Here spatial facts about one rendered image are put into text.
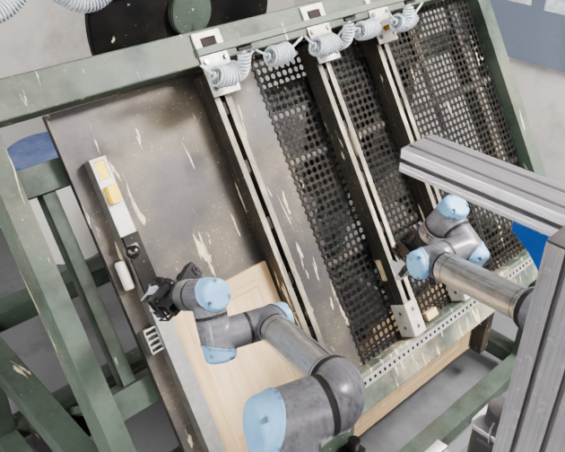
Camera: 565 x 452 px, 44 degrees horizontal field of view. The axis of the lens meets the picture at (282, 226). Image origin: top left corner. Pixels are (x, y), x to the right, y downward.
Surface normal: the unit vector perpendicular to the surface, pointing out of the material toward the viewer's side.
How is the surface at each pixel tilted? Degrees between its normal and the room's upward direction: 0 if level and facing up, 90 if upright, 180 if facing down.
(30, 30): 90
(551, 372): 90
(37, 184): 58
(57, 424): 0
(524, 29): 90
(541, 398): 90
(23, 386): 0
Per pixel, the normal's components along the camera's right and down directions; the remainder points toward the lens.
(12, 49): 0.69, 0.40
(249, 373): 0.58, -0.11
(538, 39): -0.72, 0.36
